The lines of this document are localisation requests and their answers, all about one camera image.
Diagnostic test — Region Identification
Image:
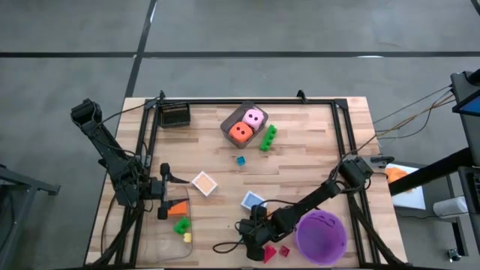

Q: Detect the thin tan cable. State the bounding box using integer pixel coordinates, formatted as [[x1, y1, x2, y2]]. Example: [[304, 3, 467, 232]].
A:
[[350, 96, 456, 157]]

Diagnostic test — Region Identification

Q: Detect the clear plastic tub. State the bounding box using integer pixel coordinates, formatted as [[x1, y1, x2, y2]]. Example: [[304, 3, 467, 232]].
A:
[[144, 186, 195, 263]]

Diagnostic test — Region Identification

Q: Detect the long black cable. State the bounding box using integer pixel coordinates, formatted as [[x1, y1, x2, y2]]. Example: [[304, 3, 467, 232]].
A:
[[99, 97, 150, 125]]

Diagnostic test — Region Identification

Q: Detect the white sheet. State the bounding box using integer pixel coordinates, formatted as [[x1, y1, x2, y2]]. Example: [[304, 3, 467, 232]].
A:
[[385, 163, 427, 211]]

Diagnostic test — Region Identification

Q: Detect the black diagonal beam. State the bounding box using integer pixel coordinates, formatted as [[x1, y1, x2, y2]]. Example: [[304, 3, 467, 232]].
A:
[[388, 147, 480, 197]]

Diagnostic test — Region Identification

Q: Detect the thin grey cable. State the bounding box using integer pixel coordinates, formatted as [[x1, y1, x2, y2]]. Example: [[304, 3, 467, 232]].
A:
[[373, 85, 454, 127]]

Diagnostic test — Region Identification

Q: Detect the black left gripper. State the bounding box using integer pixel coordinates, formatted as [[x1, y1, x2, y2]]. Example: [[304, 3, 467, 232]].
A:
[[149, 162, 191, 221]]

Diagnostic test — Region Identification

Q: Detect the pink foam die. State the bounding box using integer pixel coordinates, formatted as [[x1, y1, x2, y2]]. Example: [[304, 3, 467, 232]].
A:
[[241, 108, 266, 131]]

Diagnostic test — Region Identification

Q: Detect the dark grey monitor stand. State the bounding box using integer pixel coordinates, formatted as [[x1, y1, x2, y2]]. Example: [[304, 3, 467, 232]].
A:
[[449, 69, 480, 168]]

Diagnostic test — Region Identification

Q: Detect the grey translucent plastic bin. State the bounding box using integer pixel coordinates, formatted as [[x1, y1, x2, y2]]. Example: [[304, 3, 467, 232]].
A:
[[220, 100, 269, 150]]

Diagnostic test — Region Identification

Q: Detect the black aluminium rig frame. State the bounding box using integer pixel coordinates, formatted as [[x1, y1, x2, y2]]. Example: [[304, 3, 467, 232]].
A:
[[89, 89, 408, 269]]

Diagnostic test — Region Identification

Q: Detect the dark equipment cabinet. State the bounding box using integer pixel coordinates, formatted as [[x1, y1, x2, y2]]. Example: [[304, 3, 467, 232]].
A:
[[457, 165, 480, 226]]

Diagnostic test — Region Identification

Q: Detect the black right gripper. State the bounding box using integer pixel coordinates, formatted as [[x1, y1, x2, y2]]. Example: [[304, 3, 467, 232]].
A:
[[238, 204, 281, 263]]

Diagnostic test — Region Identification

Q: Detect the long green toy brick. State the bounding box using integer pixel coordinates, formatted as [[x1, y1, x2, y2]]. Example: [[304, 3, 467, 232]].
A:
[[259, 124, 278, 152]]

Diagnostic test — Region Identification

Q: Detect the blue screen monitor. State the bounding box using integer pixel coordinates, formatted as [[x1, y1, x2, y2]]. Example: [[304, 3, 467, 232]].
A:
[[451, 88, 480, 117]]

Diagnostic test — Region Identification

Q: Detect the blue playing card box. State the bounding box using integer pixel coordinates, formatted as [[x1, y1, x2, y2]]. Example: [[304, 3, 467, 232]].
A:
[[240, 190, 268, 211]]

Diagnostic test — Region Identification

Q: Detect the small black slatted basket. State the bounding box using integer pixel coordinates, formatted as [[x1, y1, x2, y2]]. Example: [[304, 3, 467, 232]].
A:
[[160, 103, 191, 128]]

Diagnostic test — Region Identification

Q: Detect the grey side table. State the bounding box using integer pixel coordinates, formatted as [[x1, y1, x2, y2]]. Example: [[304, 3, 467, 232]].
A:
[[0, 160, 61, 270]]

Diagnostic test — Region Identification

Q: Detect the orange angled toy brick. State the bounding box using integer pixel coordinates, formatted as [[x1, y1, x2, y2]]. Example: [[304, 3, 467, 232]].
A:
[[167, 201, 189, 217]]

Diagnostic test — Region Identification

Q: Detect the white paper roll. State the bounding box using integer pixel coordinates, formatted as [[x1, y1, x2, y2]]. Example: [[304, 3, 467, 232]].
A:
[[432, 196, 470, 219]]

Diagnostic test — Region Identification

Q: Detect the small green toy brick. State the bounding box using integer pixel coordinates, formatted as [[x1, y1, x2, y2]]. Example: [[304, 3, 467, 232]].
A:
[[173, 217, 192, 236]]

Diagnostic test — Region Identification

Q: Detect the red stepped toy brick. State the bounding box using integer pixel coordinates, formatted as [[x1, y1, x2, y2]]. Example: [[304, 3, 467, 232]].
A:
[[263, 244, 278, 264]]

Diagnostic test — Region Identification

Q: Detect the orange foam die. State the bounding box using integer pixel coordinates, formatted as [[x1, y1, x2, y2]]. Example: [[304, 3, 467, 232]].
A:
[[228, 121, 254, 144]]

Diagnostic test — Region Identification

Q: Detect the orange crumpled object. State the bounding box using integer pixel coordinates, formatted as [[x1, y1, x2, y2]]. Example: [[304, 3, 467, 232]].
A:
[[385, 166, 410, 185]]

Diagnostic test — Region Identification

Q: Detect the black looped wrist cable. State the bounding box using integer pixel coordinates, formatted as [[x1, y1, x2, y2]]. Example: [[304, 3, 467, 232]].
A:
[[212, 241, 249, 255]]

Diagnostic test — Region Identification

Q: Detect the purple bucket with handle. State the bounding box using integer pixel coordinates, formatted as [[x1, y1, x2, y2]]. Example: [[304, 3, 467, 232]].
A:
[[293, 204, 348, 266]]

